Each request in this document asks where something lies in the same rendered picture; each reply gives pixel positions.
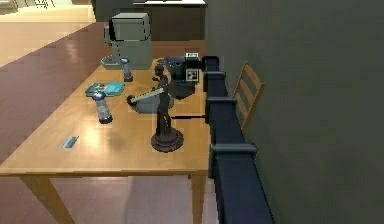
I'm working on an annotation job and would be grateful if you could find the grey round bowl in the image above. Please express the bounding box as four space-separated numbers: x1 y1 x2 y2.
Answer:
134 93 175 115

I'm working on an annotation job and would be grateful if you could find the wooden slatted chair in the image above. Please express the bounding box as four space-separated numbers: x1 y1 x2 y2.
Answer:
232 60 267 134

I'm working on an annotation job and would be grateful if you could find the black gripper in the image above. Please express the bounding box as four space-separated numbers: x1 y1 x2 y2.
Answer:
126 55 198 106

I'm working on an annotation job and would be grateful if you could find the thin black pen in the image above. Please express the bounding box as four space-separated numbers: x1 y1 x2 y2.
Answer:
170 114 207 120

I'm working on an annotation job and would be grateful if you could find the grey coffee machine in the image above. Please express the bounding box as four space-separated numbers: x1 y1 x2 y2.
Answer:
103 12 153 71

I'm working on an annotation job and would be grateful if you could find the wooden table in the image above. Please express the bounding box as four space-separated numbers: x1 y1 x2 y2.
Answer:
0 39 212 224

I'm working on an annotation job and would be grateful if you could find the teal book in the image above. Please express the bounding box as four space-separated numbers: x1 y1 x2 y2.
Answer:
84 81 126 98

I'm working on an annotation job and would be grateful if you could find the dark cabinet with white top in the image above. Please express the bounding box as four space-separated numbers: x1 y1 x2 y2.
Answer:
132 0 207 42

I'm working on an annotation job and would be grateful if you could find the dark brown human statue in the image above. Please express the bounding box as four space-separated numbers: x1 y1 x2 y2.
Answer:
150 63 185 154

